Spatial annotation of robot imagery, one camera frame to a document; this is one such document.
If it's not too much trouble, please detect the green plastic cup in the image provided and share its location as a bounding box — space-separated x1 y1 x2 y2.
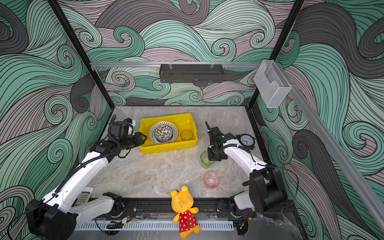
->
200 152 214 169

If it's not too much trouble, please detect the black leaf patterned bowl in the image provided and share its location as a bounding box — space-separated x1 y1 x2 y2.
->
154 125 174 143

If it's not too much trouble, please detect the dotted plate yellow rim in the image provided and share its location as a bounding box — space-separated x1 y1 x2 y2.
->
149 121 179 145

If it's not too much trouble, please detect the amber plastic cup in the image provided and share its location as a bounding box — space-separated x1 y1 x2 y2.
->
180 130 194 141

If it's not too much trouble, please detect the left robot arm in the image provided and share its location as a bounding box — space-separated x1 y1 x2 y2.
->
25 118 147 240

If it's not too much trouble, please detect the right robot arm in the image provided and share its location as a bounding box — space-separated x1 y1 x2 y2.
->
205 122 287 213

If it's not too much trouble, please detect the yellow plastic bin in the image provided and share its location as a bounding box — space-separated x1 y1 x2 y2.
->
139 113 198 154

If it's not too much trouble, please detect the pink plastic cup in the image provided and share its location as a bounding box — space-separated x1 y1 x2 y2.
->
204 172 220 188

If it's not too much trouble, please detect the black alarm clock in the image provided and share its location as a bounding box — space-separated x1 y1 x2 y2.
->
237 134 256 150

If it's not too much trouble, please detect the black adjustable wrench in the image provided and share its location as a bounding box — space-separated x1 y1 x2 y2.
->
242 181 250 187

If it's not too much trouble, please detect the yellow plush bear red dress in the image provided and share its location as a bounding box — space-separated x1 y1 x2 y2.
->
170 185 201 239

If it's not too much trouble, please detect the white remote control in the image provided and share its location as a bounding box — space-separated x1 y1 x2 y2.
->
74 187 94 207

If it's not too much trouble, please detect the black wall shelf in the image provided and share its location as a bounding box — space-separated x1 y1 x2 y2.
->
159 64 224 83

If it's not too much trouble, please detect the clear acrylic wall holder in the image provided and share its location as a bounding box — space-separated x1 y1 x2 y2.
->
254 60 292 109

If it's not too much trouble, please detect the white slotted cable duct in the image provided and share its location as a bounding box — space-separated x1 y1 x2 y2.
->
76 220 235 232

